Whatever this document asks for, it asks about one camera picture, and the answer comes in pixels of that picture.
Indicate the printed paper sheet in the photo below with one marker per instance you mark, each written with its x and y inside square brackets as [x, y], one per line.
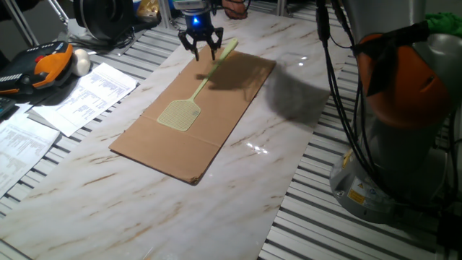
[21, 144]
[94, 94]

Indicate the pale green plastic flyswatter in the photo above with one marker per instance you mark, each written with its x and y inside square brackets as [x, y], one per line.
[180, 115]

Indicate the black orange teach pendant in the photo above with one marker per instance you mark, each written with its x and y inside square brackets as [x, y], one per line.
[50, 65]

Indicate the black keyboard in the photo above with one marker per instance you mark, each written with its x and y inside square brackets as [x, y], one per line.
[5, 106]

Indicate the aluminium frame strut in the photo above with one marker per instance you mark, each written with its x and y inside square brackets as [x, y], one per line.
[282, 8]
[164, 14]

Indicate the black filament spool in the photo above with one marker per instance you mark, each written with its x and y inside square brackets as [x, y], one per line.
[104, 18]

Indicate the person's bare hand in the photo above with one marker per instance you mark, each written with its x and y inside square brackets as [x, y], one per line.
[234, 11]

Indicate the marble pattern table sheet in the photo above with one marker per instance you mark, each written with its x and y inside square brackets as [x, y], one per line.
[108, 216]

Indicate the grey slanted metal bar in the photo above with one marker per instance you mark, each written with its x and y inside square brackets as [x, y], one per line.
[21, 23]

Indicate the brown cardboard sheet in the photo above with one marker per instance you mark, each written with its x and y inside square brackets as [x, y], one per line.
[223, 119]

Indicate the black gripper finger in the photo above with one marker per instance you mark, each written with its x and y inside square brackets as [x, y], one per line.
[188, 44]
[216, 39]

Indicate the gold foil snack bag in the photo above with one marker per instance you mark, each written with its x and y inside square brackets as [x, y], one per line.
[148, 11]

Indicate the green cloth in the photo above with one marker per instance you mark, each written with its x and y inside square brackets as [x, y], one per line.
[445, 23]

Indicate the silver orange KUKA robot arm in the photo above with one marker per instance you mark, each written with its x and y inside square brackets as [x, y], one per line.
[404, 162]

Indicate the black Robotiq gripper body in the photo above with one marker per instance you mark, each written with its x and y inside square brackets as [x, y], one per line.
[199, 27]

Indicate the white rounded plastic object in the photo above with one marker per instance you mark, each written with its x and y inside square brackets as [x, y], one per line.
[81, 63]

